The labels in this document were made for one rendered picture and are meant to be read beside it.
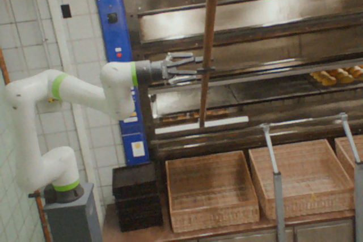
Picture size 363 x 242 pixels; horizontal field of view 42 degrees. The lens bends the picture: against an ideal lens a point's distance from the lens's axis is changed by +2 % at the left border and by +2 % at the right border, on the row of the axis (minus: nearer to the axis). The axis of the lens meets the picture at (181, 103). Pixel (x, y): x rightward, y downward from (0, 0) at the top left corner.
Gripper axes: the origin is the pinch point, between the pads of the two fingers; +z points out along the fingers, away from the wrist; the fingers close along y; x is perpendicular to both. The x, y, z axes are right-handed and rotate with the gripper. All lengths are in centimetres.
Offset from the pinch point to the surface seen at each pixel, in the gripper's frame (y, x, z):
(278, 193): 44, -118, 41
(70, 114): -27, -139, -85
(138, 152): 2, -156, -44
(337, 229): 68, -142, 76
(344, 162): 26, -157, 96
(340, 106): -12, -155, 101
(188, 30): -66, -112, 1
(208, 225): 56, -139, -2
